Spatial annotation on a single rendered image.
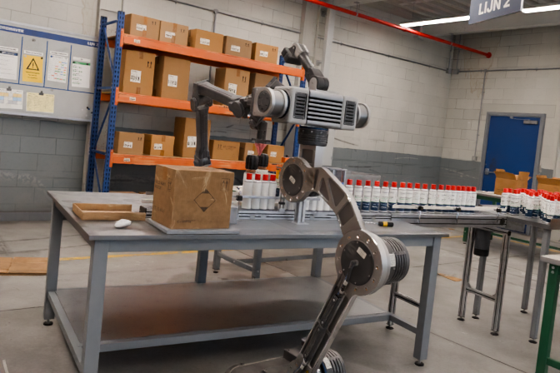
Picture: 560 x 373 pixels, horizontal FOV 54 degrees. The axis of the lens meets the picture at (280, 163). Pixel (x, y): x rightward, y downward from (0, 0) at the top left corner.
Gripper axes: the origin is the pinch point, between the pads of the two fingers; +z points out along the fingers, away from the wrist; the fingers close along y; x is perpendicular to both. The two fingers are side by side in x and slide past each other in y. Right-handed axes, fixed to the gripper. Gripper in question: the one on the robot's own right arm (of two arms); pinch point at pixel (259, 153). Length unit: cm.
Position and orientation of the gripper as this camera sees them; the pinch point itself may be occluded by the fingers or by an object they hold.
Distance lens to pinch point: 334.2
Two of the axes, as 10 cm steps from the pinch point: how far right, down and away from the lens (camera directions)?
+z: -1.1, 9.9, 0.7
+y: -8.4, -0.6, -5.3
